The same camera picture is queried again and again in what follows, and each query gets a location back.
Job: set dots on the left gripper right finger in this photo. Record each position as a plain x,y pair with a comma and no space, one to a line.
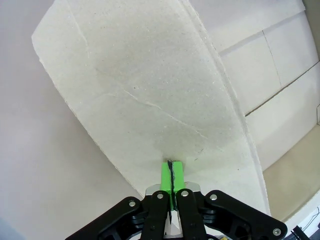
190,215

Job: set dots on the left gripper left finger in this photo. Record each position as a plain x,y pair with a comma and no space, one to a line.
152,215

